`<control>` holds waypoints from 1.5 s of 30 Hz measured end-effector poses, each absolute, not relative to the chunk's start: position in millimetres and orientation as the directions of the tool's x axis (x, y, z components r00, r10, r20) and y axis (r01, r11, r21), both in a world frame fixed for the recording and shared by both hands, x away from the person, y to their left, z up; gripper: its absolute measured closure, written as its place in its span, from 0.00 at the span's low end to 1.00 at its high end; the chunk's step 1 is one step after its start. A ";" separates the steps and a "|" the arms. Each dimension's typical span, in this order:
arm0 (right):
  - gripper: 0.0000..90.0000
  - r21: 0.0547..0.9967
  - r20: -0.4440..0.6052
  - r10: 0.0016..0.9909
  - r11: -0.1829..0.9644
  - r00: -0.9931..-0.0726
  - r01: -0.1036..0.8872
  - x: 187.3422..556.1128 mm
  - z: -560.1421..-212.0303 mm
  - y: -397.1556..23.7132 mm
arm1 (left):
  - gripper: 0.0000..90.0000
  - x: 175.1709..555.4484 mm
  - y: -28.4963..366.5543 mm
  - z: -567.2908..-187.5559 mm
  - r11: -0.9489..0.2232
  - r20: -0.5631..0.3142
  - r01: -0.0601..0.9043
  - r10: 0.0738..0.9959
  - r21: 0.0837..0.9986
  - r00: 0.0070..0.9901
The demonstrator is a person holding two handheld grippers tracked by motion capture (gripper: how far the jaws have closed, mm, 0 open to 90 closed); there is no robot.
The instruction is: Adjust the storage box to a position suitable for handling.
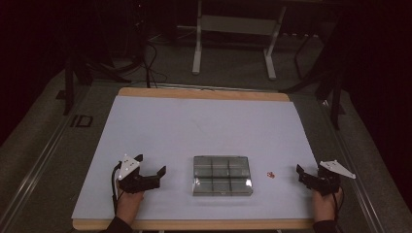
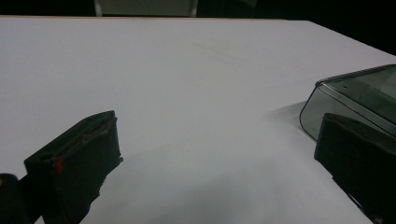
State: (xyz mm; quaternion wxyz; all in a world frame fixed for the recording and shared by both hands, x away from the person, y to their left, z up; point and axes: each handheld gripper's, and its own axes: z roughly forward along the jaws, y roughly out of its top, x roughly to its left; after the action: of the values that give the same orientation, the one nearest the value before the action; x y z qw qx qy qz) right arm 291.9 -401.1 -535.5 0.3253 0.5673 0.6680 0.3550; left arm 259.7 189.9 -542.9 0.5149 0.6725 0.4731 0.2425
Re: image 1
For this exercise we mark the white metal stand frame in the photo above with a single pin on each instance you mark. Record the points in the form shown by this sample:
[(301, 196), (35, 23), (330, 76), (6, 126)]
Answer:
[(239, 25)]

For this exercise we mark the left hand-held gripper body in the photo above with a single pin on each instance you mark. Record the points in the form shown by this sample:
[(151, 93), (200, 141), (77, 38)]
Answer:
[(131, 181)]

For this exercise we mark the person's right hand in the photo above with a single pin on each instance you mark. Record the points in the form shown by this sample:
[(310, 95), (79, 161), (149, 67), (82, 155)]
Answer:
[(324, 207)]

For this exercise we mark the person's left hand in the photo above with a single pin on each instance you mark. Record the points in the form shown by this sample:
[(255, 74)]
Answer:
[(129, 204)]

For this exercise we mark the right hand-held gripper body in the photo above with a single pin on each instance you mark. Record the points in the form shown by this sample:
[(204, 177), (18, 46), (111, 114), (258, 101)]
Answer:
[(325, 181)]

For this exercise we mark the black floor bracket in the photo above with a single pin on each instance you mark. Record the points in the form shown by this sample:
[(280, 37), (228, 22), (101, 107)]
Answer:
[(81, 121)]

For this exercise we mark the black metal stand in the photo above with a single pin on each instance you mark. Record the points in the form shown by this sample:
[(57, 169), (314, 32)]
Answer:
[(68, 90), (336, 106)]

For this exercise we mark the metal floor rail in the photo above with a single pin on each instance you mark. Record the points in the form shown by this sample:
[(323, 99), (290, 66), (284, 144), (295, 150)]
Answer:
[(354, 168), (35, 168)]

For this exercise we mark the small red object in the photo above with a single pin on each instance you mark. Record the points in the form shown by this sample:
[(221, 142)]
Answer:
[(271, 175)]

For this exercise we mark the clear plastic compartment box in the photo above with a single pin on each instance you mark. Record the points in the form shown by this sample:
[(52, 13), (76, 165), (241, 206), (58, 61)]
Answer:
[(222, 176)]

